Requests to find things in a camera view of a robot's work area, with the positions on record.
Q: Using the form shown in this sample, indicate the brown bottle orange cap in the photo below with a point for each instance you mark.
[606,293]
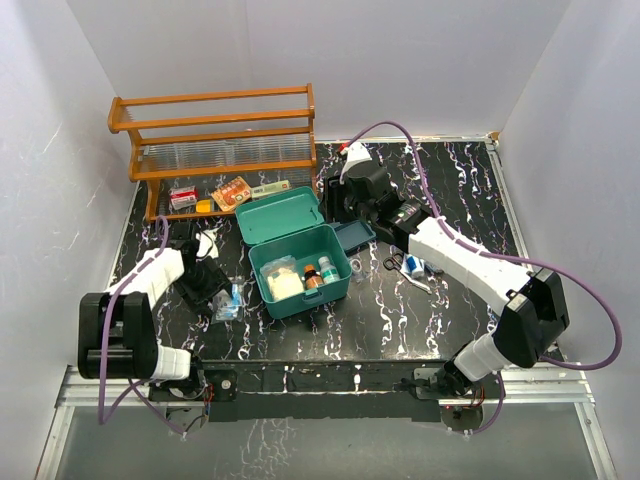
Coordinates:
[312,278]

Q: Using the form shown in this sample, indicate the teal medicine kit box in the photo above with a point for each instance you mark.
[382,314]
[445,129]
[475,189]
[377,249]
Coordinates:
[290,223]

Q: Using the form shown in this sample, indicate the black scissors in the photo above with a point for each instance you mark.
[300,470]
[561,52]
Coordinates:
[394,262]

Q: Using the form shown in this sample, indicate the red-white medicine box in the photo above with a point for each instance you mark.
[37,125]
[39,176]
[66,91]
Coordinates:
[183,197]

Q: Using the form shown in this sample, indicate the yellow small box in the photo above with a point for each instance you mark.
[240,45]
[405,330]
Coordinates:
[204,206]

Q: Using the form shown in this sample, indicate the blue-grey divided tray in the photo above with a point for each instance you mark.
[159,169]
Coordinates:
[353,236]

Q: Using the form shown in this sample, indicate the bag of blue-white packets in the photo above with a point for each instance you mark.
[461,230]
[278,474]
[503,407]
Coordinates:
[229,306]

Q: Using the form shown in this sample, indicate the orange medicine box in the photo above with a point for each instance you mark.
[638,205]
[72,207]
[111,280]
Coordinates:
[232,194]

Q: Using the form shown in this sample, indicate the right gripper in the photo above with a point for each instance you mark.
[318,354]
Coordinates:
[334,191]

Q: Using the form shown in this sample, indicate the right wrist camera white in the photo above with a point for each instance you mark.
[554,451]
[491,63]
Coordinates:
[354,154]

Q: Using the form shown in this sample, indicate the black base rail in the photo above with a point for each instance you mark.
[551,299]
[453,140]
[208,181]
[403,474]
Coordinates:
[259,389]

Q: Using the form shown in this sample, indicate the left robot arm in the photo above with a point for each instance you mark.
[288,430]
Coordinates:
[117,335]

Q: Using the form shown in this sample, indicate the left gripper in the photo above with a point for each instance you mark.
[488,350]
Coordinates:
[216,282]

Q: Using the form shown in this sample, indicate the white bottle green label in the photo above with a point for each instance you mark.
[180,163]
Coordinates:
[328,271]

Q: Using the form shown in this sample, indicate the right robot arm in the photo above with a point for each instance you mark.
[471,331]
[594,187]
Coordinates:
[530,306]

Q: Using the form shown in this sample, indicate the white gauze pad packet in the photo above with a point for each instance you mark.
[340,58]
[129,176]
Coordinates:
[207,245]

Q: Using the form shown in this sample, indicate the bag of cotton balls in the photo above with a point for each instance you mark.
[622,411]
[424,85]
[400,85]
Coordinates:
[282,278]

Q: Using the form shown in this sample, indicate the white-blue ointment tube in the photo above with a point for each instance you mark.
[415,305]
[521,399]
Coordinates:
[414,267]

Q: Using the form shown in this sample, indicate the wooden orange shelf rack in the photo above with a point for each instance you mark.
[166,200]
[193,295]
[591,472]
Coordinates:
[207,138]

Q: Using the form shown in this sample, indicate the white-green medicine box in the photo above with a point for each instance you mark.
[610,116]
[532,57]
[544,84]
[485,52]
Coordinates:
[264,190]

